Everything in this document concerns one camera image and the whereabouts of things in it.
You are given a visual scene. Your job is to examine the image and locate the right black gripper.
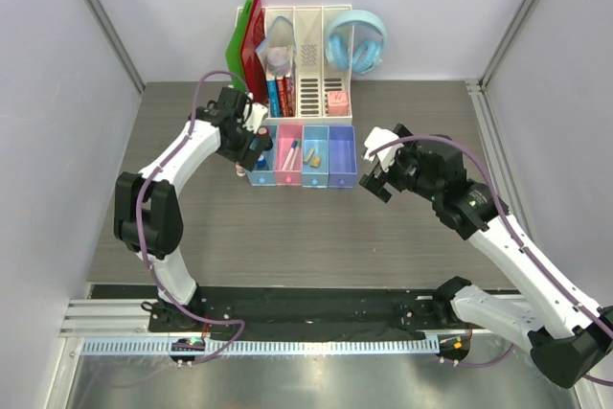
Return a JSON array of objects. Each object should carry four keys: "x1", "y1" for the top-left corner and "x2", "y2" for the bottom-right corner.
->
[{"x1": 360, "y1": 123, "x2": 442, "y2": 202}]

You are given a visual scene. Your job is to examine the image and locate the pink stapler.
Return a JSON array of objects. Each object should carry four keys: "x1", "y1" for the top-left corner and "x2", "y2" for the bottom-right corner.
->
[{"x1": 235, "y1": 164, "x2": 246, "y2": 177}]

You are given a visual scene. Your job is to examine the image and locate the red black stamp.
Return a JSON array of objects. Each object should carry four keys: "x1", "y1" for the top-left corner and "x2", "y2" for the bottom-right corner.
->
[{"x1": 257, "y1": 126, "x2": 270, "y2": 142}]

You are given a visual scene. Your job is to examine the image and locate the blue grey glue stick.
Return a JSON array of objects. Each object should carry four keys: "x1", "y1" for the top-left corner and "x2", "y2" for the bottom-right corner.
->
[{"x1": 256, "y1": 143, "x2": 270, "y2": 170}]

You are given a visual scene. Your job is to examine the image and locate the light blue drawer bin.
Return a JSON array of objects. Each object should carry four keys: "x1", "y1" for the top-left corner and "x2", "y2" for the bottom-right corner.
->
[{"x1": 246, "y1": 125, "x2": 277, "y2": 187}]

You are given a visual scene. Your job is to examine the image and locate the pink drawer bin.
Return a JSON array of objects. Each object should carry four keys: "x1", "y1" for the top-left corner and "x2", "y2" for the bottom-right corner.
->
[{"x1": 274, "y1": 124, "x2": 304, "y2": 187}]

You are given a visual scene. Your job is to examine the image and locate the blue white marker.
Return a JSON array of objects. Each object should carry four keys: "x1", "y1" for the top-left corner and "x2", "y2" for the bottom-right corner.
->
[{"x1": 282, "y1": 140, "x2": 298, "y2": 170}]

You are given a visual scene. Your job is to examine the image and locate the purple drawer bin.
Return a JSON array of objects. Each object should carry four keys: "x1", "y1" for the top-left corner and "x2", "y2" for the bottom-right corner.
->
[{"x1": 329, "y1": 125, "x2": 357, "y2": 189}]

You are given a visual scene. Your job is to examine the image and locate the green white marker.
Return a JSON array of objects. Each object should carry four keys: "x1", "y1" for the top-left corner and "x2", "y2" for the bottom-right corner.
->
[{"x1": 288, "y1": 141, "x2": 301, "y2": 171}]

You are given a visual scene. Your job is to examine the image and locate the beige long eraser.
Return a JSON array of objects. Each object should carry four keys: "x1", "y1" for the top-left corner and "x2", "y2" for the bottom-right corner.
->
[{"x1": 304, "y1": 148, "x2": 315, "y2": 164}]

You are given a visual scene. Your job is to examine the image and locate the green red folder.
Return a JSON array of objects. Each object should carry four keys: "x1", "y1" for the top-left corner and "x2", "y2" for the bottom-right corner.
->
[{"x1": 225, "y1": 0, "x2": 268, "y2": 104}]

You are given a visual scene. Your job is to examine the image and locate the small tan eraser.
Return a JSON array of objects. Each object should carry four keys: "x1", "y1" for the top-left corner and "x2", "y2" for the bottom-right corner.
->
[{"x1": 310, "y1": 156, "x2": 321, "y2": 168}]

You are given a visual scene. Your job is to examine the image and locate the clear paperclip jar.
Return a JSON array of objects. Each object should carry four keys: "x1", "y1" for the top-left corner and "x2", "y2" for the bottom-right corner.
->
[{"x1": 266, "y1": 47, "x2": 291, "y2": 77}]

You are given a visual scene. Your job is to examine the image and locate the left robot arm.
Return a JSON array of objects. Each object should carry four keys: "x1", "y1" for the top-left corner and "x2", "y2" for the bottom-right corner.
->
[{"x1": 113, "y1": 86, "x2": 271, "y2": 331}]

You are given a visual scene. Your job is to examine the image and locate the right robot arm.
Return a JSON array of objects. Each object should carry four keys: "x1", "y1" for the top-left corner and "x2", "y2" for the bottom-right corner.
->
[{"x1": 359, "y1": 125, "x2": 612, "y2": 389}]

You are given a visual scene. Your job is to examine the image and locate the pink cube box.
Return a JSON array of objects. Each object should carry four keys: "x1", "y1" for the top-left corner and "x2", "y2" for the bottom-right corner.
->
[{"x1": 327, "y1": 90, "x2": 350, "y2": 117}]

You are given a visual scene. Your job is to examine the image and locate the clear zip pouch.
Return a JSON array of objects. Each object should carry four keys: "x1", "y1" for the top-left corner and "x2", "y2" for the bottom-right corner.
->
[{"x1": 256, "y1": 16, "x2": 295, "y2": 73}]

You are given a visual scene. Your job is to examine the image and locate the light blue headphones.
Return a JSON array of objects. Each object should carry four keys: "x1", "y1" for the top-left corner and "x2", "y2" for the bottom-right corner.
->
[{"x1": 324, "y1": 10, "x2": 388, "y2": 76}]

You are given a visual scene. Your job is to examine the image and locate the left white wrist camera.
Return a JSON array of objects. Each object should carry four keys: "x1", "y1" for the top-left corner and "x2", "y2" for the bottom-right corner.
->
[{"x1": 243, "y1": 102, "x2": 269, "y2": 133}]

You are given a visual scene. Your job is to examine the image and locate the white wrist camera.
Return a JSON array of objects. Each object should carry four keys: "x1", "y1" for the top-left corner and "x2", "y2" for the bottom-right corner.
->
[
  {"x1": 243, "y1": 102, "x2": 269, "y2": 133},
  {"x1": 362, "y1": 126, "x2": 400, "y2": 172}
]

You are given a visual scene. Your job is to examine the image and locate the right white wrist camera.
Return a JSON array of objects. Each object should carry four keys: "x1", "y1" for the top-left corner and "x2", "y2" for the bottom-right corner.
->
[{"x1": 362, "y1": 126, "x2": 400, "y2": 172}]

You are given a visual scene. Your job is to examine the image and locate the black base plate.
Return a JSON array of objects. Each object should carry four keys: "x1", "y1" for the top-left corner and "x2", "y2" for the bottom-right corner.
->
[{"x1": 142, "y1": 286, "x2": 471, "y2": 342}]

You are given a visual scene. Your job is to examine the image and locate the white slotted cable duct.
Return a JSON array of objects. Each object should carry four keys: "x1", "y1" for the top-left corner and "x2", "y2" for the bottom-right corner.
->
[{"x1": 80, "y1": 335, "x2": 440, "y2": 357}]

